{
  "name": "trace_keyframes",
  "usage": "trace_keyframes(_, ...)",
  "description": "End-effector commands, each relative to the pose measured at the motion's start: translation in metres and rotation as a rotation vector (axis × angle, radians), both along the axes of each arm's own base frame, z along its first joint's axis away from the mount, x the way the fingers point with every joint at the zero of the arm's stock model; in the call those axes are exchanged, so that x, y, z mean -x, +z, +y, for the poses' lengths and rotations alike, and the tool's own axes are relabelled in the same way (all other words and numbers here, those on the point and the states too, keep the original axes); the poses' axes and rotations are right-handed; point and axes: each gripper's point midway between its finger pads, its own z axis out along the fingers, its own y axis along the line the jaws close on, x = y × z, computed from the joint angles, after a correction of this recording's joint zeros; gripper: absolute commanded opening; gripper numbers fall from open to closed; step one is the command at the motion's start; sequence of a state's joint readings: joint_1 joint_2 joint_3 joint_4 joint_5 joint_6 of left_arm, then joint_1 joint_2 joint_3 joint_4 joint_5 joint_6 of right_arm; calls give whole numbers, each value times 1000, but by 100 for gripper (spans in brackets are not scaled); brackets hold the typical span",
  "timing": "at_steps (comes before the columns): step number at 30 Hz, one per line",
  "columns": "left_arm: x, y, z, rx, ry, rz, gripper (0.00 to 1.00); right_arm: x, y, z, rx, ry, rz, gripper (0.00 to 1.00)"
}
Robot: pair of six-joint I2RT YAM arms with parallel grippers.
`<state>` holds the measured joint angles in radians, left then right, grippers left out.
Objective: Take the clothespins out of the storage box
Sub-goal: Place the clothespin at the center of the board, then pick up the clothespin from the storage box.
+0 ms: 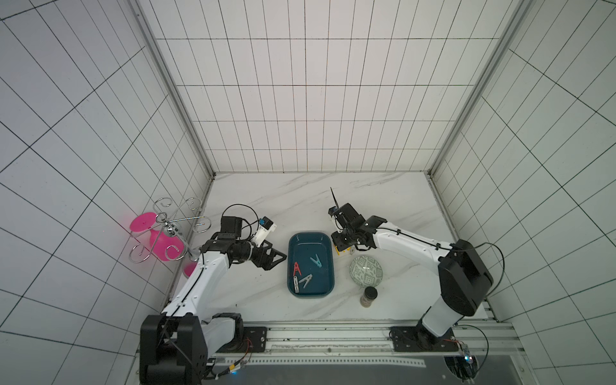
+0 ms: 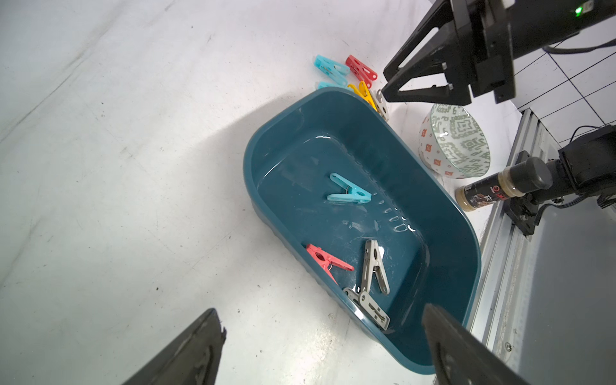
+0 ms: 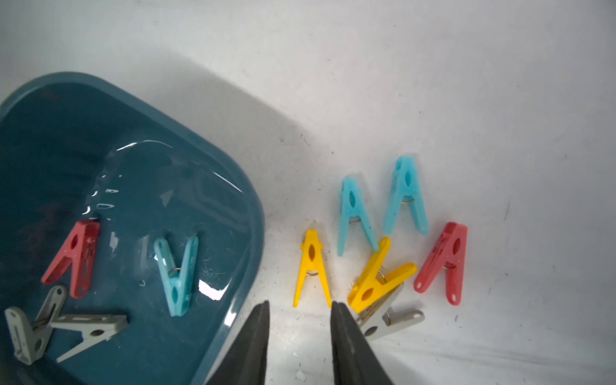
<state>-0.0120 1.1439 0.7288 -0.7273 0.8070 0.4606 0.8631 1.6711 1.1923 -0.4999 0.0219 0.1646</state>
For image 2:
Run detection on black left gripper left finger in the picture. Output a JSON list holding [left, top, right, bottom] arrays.
[[125, 308, 226, 385]]

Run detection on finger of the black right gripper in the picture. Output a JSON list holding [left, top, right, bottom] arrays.
[[383, 1, 455, 81], [382, 83, 472, 106]]

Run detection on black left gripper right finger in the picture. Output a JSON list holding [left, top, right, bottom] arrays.
[[422, 303, 526, 384]]

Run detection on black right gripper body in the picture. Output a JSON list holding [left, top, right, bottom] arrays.
[[451, 1, 516, 104]]

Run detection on grey clothespin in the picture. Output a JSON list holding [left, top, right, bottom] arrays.
[[343, 288, 390, 330], [360, 240, 391, 295], [373, 89, 389, 121]]

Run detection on red clothespin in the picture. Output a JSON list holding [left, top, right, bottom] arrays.
[[345, 55, 378, 89], [306, 244, 355, 283]]

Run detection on teal clothespin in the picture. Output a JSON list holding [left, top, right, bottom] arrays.
[[314, 55, 351, 88], [327, 173, 372, 205]]

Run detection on teal plastic storage box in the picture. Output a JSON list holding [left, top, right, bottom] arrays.
[[243, 88, 481, 375]]

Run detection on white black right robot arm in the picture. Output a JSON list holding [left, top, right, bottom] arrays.
[[382, 1, 615, 106]]

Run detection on green patterned ceramic bowl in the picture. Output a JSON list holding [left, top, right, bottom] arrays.
[[419, 104, 491, 179]]

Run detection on black cap spice jar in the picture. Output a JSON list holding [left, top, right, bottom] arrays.
[[455, 157, 553, 212]]

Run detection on aluminium mounting rail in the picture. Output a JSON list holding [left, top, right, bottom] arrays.
[[466, 107, 616, 385]]

